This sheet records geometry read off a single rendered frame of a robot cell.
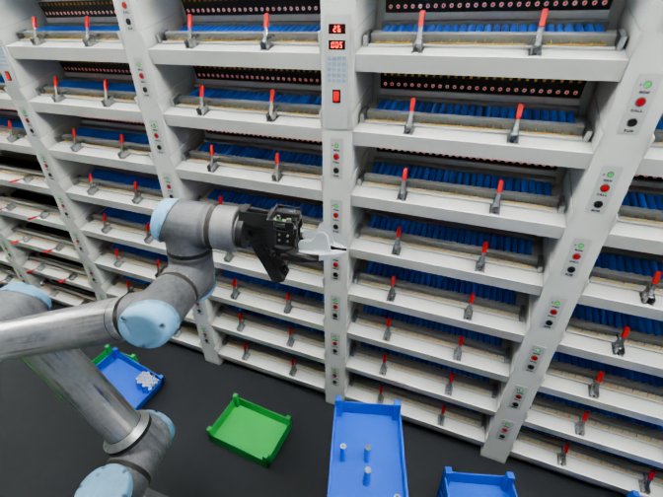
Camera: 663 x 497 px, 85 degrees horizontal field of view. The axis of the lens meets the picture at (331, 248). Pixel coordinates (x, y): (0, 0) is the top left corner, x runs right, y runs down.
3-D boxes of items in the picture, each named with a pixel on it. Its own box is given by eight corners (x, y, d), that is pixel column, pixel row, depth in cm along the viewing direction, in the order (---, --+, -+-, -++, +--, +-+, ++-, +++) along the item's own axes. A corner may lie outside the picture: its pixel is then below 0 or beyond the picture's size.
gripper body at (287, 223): (297, 225, 65) (232, 215, 66) (295, 264, 70) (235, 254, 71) (305, 207, 72) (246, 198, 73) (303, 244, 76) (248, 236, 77)
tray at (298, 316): (326, 331, 152) (323, 319, 145) (206, 298, 171) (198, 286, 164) (341, 294, 164) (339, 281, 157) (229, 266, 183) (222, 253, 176)
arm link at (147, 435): (123, 486, 121) (-60, 319, 88) (153, 436, 136) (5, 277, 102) (161, 484, 116) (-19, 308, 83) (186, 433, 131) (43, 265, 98)
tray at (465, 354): (506, 383, 130) (516, 365, 120) (346, 337, 149) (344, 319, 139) (509, 334, 143) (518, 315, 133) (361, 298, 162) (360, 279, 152)
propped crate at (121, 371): (164, 384, 183) (164, 376, 178) (131, 418, 166) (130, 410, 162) (115, 355, 187) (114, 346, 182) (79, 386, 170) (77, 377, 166)
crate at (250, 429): (292, 427, 163) (291, 415, 159) (267, 469, 147) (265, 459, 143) (237, 402, 173) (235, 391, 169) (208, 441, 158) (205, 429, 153)
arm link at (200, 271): (160, 308, 77) (149, 258, 70) (185, 276, 87) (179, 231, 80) (202, 315, 76) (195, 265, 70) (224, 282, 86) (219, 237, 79)
